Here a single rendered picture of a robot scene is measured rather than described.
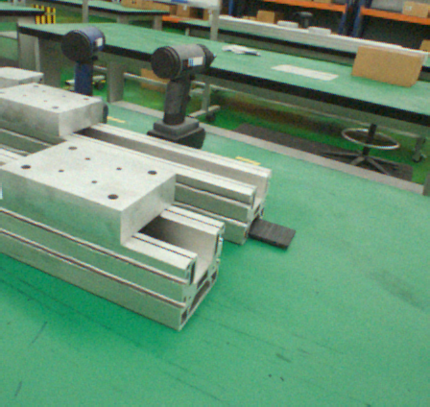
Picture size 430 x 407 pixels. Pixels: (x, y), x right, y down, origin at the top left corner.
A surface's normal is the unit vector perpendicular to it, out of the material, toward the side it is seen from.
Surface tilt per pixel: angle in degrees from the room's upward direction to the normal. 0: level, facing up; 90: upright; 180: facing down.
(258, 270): 0
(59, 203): 90
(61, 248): 90
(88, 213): 90
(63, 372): 0
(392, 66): 89
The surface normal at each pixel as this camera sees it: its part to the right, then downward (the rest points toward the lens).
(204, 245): -0.40, 0.36
